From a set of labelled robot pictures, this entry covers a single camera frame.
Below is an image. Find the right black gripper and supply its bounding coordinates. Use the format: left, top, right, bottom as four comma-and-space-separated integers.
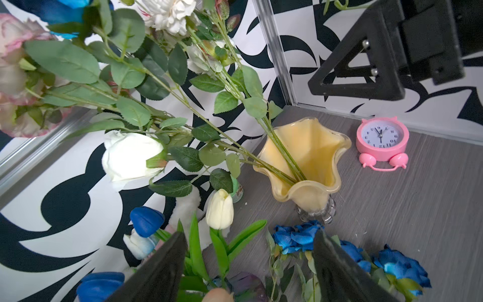
308, 1, 482, 101

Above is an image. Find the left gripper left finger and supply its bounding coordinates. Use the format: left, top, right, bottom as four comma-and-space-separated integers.
106, 232, 187, 301

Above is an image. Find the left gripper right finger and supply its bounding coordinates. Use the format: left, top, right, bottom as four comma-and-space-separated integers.
313, 231, 397, 302

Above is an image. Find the blue rose low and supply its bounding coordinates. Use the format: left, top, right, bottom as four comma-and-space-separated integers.
372, 245, 432, 301

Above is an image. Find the yellow wavy glass vase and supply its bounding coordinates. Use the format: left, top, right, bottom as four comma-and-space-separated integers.
254, 117, 352, 225

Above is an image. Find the purple glass vase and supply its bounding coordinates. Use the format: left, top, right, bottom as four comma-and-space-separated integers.
202, 272, 269, 302

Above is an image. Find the tulip bouquet blue white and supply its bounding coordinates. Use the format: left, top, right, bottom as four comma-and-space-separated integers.
76, 189, 268, 301

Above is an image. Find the pink alarm clock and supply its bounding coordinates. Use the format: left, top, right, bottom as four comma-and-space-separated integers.
356, 117, 410, 172

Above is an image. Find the pink and white flower bouquet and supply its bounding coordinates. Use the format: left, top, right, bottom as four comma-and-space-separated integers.
1, 1, 305, 192

